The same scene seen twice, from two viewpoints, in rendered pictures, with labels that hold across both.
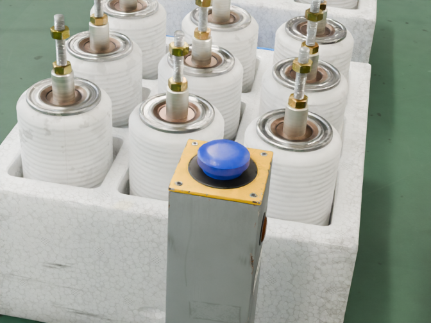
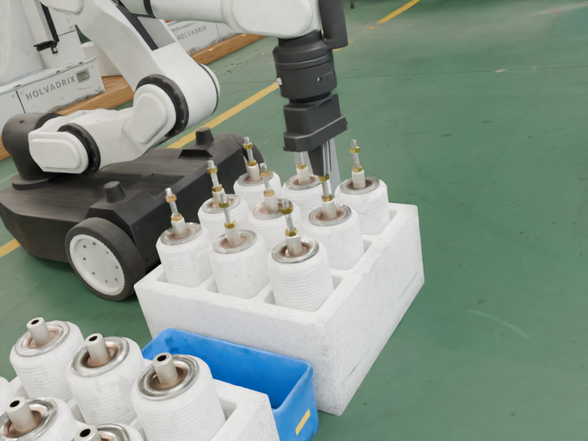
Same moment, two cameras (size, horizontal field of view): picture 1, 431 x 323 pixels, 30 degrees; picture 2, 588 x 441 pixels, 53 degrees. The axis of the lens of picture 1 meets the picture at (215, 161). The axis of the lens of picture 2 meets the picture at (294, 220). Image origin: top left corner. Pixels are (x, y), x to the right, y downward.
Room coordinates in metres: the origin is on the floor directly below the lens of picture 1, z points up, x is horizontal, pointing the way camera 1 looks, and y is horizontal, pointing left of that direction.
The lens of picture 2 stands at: (1.64, 0.49, 0.70)
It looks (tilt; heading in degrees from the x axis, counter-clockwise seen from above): 26 degrees down; 207
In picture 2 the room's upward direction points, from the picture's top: 11 degrees counter-clockwise
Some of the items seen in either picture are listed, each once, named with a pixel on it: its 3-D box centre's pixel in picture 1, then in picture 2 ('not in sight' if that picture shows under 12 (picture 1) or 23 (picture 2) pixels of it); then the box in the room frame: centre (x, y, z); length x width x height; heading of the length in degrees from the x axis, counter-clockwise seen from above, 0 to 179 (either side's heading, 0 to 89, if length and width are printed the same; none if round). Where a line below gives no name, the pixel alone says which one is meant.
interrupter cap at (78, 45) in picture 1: (99, 46); (330, 215); (0.82, 0.14, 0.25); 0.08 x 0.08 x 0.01
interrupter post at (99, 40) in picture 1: (99, 36); (328, 208); (0.82, 0.14, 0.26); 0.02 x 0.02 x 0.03
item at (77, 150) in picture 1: (68, 169); (366, 228); (0.71, 0.16, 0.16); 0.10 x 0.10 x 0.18
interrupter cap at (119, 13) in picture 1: (128, 6); (295, 250); (0.94, 0.12, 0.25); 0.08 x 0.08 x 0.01
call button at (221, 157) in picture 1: (223, 162); not in sight; (0.51, -0.01, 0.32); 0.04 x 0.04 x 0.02
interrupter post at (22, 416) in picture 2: not in sight; (20, 414); (1.33, -0.06, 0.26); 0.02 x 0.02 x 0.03
